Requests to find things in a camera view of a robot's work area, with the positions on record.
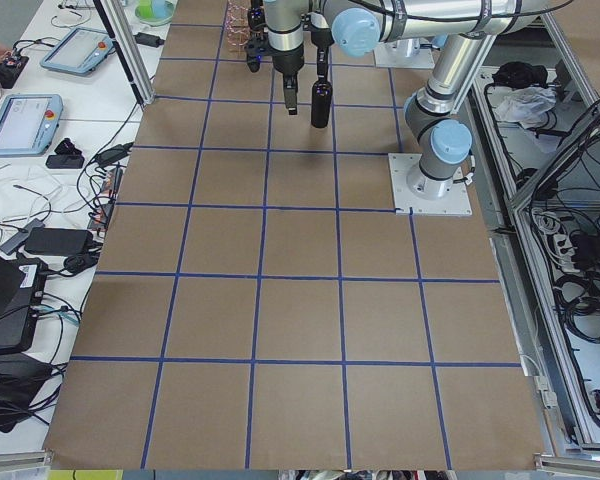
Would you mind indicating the black power brick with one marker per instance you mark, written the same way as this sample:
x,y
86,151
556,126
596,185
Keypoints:
x,y
57,241

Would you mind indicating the green glass bowl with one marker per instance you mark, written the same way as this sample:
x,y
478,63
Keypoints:
x,y
154,12

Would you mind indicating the aluminium frame post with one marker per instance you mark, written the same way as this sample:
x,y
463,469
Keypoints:
x,y
113,17

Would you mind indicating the teach pendant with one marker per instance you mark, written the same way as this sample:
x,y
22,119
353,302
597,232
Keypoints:
x,y
28,123
79,52

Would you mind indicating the teach pendant near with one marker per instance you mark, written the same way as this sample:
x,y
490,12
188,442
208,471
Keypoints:
x,y
28,123

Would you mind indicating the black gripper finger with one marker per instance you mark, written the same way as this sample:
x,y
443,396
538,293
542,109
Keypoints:
x,y
322,44
290,90

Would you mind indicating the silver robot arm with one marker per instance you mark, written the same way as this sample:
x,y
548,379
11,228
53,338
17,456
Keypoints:
x,y
278,28

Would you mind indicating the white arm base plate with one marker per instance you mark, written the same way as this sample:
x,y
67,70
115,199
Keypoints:
x,y
416,194

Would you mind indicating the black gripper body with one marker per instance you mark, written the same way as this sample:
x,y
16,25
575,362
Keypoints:
x,y
287,62

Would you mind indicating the black power adapter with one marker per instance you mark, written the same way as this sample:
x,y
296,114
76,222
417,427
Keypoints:
x,y
147,39

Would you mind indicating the dark glass wine bottle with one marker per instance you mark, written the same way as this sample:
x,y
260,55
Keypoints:
x,y
321,100

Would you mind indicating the teach pendant far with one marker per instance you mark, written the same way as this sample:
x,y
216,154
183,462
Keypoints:
x,y
79,52

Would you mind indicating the copper wire wine rack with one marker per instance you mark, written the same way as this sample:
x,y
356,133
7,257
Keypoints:
x,y
236,28

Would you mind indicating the black laptop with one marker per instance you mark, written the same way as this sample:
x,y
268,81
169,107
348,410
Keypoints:
x,y
22,285

